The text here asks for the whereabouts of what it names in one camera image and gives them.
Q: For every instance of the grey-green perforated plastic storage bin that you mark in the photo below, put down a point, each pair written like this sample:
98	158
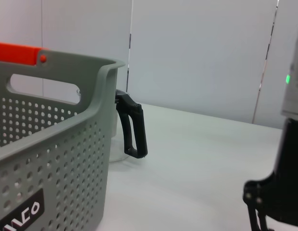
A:
67	144

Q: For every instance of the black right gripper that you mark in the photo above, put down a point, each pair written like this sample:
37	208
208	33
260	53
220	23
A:
288	180

